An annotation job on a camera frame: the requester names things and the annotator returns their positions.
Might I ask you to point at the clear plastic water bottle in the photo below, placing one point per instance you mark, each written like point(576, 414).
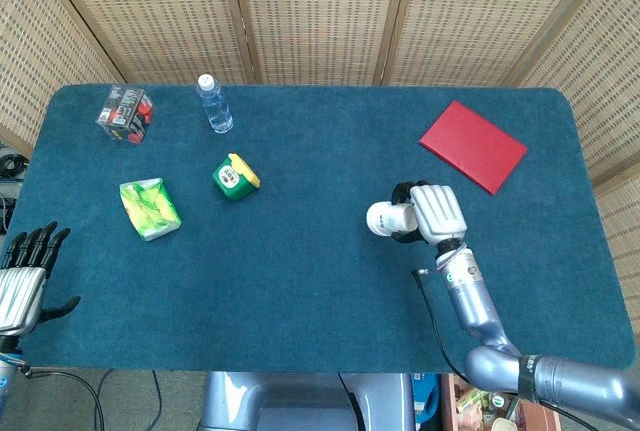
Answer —
point(217, 108)

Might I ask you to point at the green box yellow lid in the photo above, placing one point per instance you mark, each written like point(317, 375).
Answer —
point(232, 178)

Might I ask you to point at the woven rattan folding screen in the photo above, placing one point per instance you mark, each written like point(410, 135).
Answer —
point(320, 16)

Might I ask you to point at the blue carpet table mat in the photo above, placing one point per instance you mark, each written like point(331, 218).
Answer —
point(300, 276)

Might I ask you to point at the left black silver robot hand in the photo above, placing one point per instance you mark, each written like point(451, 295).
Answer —
point(17, 296)

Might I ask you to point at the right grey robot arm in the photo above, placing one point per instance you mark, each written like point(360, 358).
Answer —
point(470, 301)

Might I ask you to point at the blue plastic object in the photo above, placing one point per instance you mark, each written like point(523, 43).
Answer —
point(425, 396)

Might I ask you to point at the clear box black red print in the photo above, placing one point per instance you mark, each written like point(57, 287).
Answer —
point(125, 113)

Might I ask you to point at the red hardcover book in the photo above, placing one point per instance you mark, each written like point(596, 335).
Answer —
point(472, 146)

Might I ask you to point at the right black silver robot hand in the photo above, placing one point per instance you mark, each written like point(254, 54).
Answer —
point(440, 211)

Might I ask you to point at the grey robot torso base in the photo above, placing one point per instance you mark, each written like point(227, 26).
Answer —
point(240, 401)

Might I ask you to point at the pink bin with clutter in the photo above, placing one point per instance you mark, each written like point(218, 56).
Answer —
point(542, 418)

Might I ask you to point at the green yellow tissue pack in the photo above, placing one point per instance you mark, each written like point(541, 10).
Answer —
point(150, 208)

